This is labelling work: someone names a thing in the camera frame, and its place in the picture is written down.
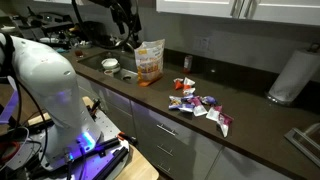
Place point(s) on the small red bottle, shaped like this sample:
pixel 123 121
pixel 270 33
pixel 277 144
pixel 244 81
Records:
pixel 188 64

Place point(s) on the white paper towel roll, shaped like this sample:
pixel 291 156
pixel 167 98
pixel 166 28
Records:
pixel 295 75

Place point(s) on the white wall outlet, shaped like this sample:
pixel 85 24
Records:
pixel 201 43

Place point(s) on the black aluminium rail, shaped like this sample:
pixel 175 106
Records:
pixel 111 163

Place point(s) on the blue yellow snack pack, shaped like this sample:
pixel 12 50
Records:
pixel 174 102

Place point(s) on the small white cup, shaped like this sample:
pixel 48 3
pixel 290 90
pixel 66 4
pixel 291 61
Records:
pixel 108 72

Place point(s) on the red drinking glass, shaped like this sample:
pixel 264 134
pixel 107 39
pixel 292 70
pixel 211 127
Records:
pixel 79 53

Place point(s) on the purple white snack pack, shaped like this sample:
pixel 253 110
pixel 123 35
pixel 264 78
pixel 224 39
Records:
pixel 198 108

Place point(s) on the wooden cart top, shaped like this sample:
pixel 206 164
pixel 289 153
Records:
pixel 136 168

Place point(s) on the blue white snack pack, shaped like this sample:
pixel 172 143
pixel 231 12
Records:
pixel 186 107

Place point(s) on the small white snack pack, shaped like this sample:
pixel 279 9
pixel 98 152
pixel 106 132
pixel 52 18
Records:
pixel 189 91

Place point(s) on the white upper cabinet door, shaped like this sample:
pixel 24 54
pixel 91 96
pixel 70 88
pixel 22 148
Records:
pixel 286 11
pixel 196 6

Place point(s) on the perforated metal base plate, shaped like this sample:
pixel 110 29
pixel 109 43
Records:
pixel 108 130

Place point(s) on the orange black clamp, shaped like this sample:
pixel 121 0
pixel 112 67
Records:
pixel 126 137

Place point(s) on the white bowl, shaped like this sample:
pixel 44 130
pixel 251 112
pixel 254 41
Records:
pixel 109 62

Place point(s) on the black coffee machine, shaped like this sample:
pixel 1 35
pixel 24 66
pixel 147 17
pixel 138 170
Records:
pixel 95 33

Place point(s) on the chrome faucet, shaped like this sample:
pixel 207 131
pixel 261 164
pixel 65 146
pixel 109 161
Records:
pixel 123 45

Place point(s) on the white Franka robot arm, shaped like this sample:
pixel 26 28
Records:
pixel 43 83

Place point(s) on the steel kitchen sink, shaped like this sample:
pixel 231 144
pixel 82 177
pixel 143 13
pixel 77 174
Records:
pixel 96 61

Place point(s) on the large white orange snack bag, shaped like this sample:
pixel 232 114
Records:
pixel 150 61

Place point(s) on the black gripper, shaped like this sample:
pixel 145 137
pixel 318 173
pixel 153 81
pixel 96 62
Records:
pixel 128 16

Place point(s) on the metal paper towel holder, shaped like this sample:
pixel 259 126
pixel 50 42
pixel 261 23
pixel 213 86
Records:
pixel 276 100

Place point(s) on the magenta white long snack pack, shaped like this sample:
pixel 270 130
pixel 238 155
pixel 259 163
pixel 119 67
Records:
pixel 224 122

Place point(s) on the metal tray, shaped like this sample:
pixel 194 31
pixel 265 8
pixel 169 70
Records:
pixel 305 143

